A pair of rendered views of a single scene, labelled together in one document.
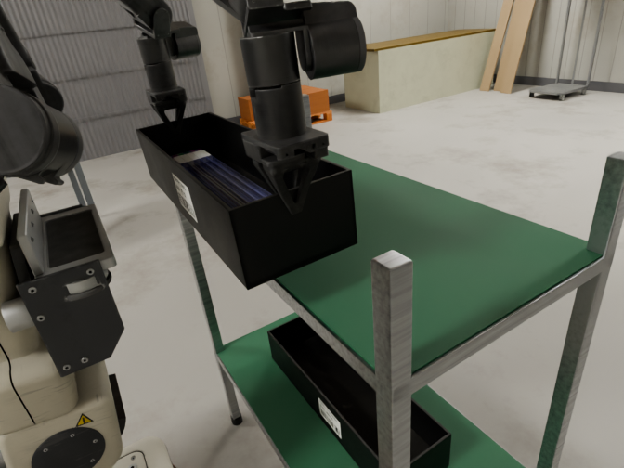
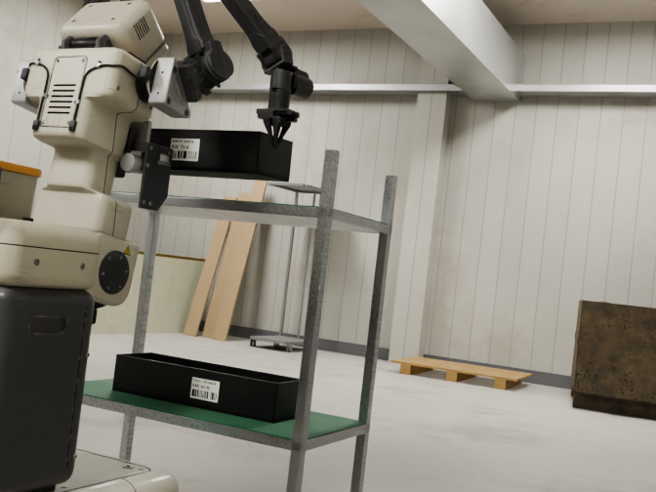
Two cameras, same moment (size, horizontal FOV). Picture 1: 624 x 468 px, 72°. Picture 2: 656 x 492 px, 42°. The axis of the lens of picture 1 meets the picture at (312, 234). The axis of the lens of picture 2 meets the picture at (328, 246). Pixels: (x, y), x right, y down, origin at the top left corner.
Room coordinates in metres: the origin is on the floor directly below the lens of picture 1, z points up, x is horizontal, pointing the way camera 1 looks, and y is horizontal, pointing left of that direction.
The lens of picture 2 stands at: (-1.45, 1.16, 0.77)
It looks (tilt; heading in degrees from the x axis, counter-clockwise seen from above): 2 degrees up; 325
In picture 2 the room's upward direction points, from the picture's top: 7 degrees clockwise
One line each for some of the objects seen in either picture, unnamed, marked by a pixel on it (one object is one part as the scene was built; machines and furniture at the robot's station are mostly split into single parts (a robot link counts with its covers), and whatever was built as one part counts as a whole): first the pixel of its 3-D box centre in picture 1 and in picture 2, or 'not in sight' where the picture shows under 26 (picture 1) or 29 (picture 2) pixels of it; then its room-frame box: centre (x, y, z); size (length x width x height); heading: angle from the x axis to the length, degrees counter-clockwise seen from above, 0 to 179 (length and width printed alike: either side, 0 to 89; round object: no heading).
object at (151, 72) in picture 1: (162, 80); not in sight; (0.99, 0.28, 1.22); 0.10 x 0.07 x 0.07; 28
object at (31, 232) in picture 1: (59, 267); (114, 163); (0.61, 0.41, 0.99); 0.28 x 0.16 x 0.22; 28
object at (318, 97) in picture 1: (284, 109); not in sight; (5.80, 0.18, 0.20); 1.06 x 0.73 x 0.40; 119
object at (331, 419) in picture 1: (345, 389); (207, 385); (0.83, -0.04, 0.41); 0.57 x 0.17 x 0.11; 29
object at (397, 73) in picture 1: (421, 68); (103, 288); (6.70, -1.87, 0.40); 2.37 x 0.77 x 0.81; 119
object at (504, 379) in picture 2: not in sight; (462, 372); (4.03, -4.27, 0.05); 1.14 x 0.79 x 0.11; 29
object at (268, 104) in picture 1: (279, 117); (278, 103); (0.49, 0.02, 1.22); 0.10 x 0.07 x 0.07; 28
